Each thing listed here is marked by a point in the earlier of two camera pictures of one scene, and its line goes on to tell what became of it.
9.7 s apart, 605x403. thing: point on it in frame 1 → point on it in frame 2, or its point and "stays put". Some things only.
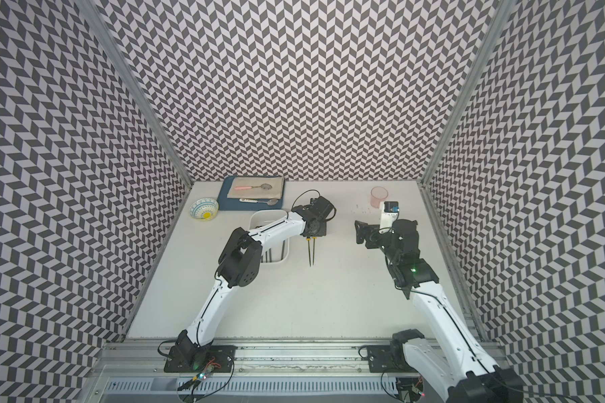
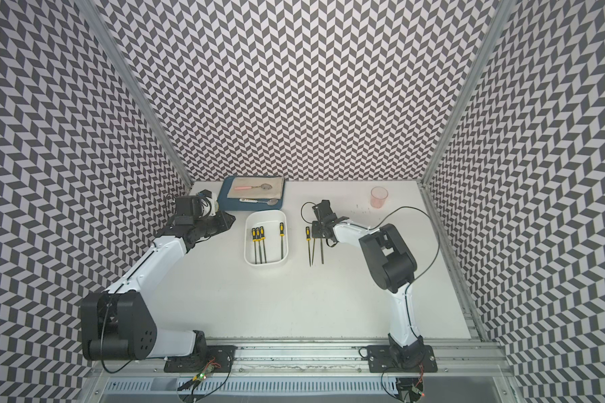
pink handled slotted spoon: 265,186 stays put
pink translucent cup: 377,195 stays put
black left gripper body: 321,231 → 212,225
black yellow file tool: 308,243 stays put
